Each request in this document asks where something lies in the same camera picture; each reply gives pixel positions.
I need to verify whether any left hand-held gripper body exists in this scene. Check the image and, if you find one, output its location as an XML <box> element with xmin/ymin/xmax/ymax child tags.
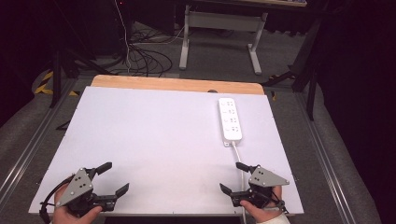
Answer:
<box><xmin>55</xmin><ymin>167</ymin><xmax>119</xmax><ymax>218</ymax></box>

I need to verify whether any bundle of black floor cables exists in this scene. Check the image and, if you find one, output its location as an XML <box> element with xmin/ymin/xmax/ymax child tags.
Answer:
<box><xmin>126</xmin><ymin>29</ymin><xmax>174</xmax><ymax>78</ymax></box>

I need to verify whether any thin white hanging cable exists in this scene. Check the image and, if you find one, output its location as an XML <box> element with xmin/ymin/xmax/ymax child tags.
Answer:
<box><xmin>113</xmin><ymin>0</ymin><xmax>133</xmax><ymax>75</ymax></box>

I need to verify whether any white table board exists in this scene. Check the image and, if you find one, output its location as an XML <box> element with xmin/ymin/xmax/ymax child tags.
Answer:
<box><xmin>28</xmin><ymin>86</ymin><xmax>304</xmax><ymax>217</ymax></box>

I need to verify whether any person's left hand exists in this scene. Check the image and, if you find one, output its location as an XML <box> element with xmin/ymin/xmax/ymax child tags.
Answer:
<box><xmin>52</xmin><ymin>183</ymin><xmax>104</xmax><ymax>224</ymax></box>

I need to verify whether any black tripod stand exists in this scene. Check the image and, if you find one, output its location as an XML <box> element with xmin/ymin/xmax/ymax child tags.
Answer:
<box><xmin>261</xmin><ymin>18</ymin><xmax>323</xmax><ymax>121</ymax></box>

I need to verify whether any white power strip cable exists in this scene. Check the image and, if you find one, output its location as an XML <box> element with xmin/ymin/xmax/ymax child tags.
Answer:
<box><xmin>231</xmin><ymin>143</ymin><xmax>248</xmax><ymax>224</ymax></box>

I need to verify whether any yellow black floor tape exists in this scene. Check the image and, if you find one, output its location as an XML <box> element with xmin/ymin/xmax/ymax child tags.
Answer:
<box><xmin>33</xmin><ymin>70</ymin><xmax>80</xmax><ymax>97</ymax></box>

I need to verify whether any metal floor rail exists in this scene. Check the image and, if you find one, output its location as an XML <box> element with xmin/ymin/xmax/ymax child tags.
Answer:
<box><xmin>294</xmin><ymin>92</ymin><xmax>354</xmax><ymax>224</ymax></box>
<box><xmin>0</xmin><ymin>79</ymin><xmax>78</xmax><ymax>202</ymax></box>

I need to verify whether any black metal stand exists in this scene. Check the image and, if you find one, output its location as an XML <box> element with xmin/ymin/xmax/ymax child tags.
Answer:
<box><xmin>49</xmin><ymin>46</ymin><xmax>117</xmax><ymax>109</ymax></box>

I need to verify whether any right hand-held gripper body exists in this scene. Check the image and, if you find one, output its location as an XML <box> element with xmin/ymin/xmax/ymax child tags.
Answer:
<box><xmin>231</xmin><ymin>164</ymin><xmax>290</xmax><ymax>210</ymax></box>

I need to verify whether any grey metal desk frame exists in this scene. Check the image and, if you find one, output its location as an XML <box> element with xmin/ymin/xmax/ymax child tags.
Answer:
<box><xmin>178</xmin><ymin>4</ymin><xmax>269</xmax><ymax>76</ymax></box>

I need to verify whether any person's right hand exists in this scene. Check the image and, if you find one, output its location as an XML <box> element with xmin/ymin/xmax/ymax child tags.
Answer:
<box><xmin>239</xmin><ymin>185</ymin><xmax>284</xmax><ymax>223</ymax></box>

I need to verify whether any white power strip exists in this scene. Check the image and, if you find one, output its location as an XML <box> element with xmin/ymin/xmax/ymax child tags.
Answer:
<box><xmin>218</xmin><ymin>97</ymin><xmax>244</xmax><ymax>147</ymax></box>

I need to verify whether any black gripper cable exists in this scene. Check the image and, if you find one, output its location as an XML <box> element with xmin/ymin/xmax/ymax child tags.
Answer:
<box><xmin>270</xmin><ymin>189</ymin><xmax>290</xmax><ymax>216</ymax></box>
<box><xmin>38</xmin><ymin>175</ymin><xmax>77</xmax><ymax>224</ymax></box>

